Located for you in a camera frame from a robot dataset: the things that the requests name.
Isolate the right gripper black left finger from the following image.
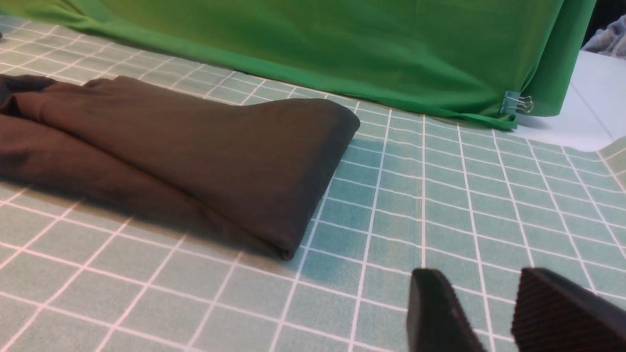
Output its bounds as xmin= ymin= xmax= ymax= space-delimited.
xmin=406 ymin=269 xmax=485 ymax=352

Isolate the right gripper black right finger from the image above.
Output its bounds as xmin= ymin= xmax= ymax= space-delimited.
xmin=512 ymin=267 xmax=626 ymax=352

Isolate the dark gray long-sleeve shirt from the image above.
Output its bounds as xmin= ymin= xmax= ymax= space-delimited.
xmin=1 ymin=74 xmax=360 ymax=261

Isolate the green grid cutting mat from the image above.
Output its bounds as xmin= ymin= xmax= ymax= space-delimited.
xmin=1 ymin=16 xmax=625 ymax=352

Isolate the metal binder clip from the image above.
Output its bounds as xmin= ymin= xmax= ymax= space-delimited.
xmin=499 ymin=91 xmax=534 ymax=114

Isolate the green backdrop cloth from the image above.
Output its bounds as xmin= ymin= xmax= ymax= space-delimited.
xmin=1 ymin=0 xmax=596 ymax=130

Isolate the gray crumpled cloth in background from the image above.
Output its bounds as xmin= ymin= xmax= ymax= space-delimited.
xmin=581 ymin=14 xmax=626 ymax=60

